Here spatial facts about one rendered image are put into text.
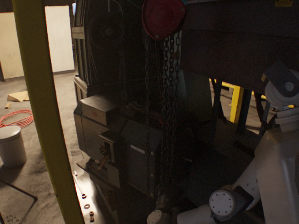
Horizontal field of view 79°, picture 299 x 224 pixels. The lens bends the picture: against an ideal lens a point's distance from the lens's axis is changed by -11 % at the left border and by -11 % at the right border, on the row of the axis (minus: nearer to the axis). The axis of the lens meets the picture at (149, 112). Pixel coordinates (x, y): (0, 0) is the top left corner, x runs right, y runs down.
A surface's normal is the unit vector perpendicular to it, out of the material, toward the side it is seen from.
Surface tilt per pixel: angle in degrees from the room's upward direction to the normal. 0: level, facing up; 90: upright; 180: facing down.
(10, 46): 90
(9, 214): 0
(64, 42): 90
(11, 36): 90
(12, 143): 93
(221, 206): 61
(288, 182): 70
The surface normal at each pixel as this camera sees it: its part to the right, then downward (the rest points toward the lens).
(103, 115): -0.63, 0.30
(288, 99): -0.47, 0.01
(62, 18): 0.51, 0.33
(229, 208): -0.54, -0.18
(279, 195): -0.95, 0.11
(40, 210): 0.00, -0.92
